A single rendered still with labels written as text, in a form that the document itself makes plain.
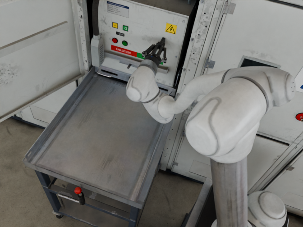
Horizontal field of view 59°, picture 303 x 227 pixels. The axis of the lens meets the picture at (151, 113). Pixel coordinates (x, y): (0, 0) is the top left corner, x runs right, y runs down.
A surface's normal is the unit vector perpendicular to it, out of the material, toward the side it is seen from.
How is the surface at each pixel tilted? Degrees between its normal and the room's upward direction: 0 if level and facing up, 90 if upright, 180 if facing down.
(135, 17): 90
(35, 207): 0
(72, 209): 0
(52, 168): 0
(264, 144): 90
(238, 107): 18
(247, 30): 90
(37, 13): 90
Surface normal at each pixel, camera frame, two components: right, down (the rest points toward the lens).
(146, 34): -0.31, 0.70
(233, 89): -0.07, -0.74
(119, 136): 0.11, -0.64
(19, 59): 0.74, 0.56
